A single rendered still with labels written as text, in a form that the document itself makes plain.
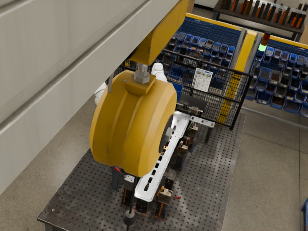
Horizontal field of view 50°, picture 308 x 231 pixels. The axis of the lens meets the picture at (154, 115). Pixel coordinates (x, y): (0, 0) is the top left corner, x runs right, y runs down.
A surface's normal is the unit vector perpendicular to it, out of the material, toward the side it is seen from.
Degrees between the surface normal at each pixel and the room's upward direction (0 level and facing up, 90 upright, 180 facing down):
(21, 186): 0
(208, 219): 0
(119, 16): 90
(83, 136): 0
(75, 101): 90
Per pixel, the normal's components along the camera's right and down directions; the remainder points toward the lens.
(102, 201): 0.14, -0.77
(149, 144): 0.48, 0.41
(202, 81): -0.33, 0.56
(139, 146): -0.26, 0.28
